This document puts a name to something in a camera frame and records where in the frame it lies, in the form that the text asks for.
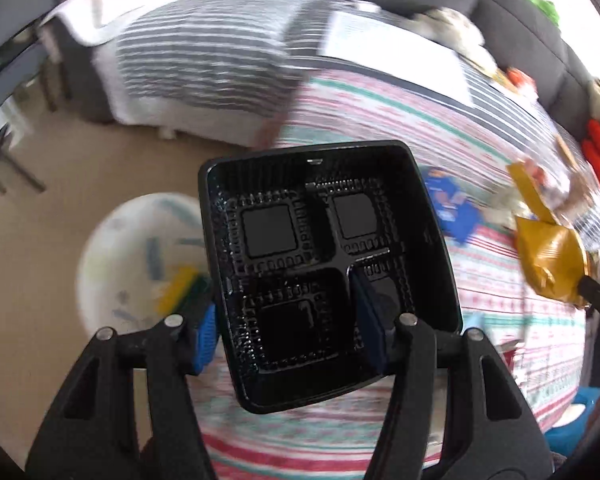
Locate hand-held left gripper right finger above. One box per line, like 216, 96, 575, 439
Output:
349, 275, 553, 480

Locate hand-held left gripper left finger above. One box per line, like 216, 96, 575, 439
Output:
25, 302, 218, 480

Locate gold snack bag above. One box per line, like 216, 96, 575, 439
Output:
507, 160, 591, 308

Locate white round waste bin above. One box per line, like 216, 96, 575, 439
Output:
75, 192, 216, 342

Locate black plastic food tray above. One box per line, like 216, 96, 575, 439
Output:
198, 140, 464, 415

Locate blue snack packet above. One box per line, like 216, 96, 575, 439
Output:
425, 167, 481, 246

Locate clear glass jar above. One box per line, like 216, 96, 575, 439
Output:
552, 135, 600, 223

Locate blue plastic object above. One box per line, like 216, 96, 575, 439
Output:
547, 385, 600, 456

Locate red green patterned cloth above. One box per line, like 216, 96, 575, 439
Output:
187, 67, 600, 480

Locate orange toy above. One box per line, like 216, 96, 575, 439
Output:
505, 67, 537, 95

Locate white paper sheet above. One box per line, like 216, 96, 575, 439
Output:
317, 10, 473, 108

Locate grey striped quilt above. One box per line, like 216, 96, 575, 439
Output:
60, 0, 600, 251

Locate dark grey sofa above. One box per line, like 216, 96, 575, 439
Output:
55, 0, 600, 161

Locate cream plush toy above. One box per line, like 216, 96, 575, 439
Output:
412, 7, 486, 53

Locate dark chair with grey cushion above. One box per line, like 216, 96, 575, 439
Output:
0, 0, 56, 196

